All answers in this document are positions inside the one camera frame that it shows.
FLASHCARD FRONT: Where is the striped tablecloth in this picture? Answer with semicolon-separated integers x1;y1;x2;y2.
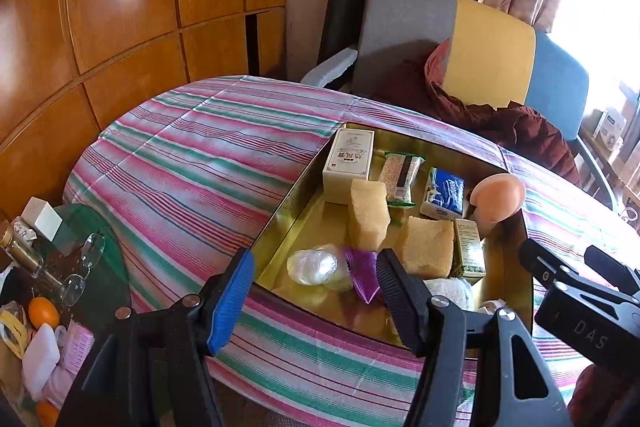
62;76;640;418

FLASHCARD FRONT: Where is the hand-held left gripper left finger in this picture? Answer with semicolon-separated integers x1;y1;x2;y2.
55;248;255;427

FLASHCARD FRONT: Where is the green glass side table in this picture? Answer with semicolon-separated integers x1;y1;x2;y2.
0;204;133;427

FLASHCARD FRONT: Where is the green edged cracker packet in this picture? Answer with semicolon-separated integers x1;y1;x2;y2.
378;152;426;206

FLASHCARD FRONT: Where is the wide yellow sponge block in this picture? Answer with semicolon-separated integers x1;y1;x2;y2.
395;215;456;280

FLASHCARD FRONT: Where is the maroon padded jacket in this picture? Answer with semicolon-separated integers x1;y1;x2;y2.
372;38;581;185

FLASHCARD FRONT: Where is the yellow white packet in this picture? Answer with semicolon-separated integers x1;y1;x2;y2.
0;309;28;360

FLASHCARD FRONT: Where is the gold capped bottle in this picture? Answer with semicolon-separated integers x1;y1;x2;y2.
0;222;46;278

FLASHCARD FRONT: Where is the white soft pouch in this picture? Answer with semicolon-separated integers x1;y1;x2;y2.
22;323;61;400

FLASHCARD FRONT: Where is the pink wrapped pack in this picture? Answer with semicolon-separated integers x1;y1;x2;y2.
47;322;96;408

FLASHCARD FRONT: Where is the clear wine glass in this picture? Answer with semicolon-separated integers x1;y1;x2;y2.
59;232;107;308

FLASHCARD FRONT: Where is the small green cream box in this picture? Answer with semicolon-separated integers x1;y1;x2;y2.
450;218;487;279

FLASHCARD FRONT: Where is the clear plastic item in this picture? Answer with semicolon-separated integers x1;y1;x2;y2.
286;244;356;292

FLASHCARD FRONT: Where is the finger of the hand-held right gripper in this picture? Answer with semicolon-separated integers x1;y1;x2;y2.
518;238;583;289
584;245;640;295

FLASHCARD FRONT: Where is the black rolled mat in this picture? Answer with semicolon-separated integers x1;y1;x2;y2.
317;0;373;68

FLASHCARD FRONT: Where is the orange egg-shaped sponge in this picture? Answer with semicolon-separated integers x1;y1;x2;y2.
469;173;527;239

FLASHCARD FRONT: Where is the blue white tissue pack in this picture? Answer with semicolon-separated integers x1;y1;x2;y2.
419;167;468;221

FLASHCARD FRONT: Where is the large cream carton box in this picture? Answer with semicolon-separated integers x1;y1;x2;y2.
322;128;376;205

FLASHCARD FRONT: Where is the white appliance carton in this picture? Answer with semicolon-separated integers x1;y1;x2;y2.
595;107;628;152

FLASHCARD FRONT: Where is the tall yellow sponge block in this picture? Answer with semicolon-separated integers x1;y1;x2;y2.
347;178;392;253

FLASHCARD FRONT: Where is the purple snack wrapper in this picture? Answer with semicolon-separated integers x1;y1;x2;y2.
345;247;386;304

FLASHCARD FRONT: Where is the white mesh cloth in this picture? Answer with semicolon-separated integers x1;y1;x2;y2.
425;277;473;310

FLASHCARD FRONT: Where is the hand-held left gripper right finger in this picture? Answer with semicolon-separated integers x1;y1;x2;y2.
376;248;573;427

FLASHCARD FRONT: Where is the gold tin box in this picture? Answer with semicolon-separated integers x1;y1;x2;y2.
251;122;533;348

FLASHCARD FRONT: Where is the grey yellow blue armchair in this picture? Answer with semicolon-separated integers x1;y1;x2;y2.
300;0;613;208

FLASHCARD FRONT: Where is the small white cube box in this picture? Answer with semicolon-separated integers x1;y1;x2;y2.
21;197;63;238

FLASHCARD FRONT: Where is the orange fruit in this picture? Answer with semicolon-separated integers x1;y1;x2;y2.
36;401;60;427
27;297;61;328

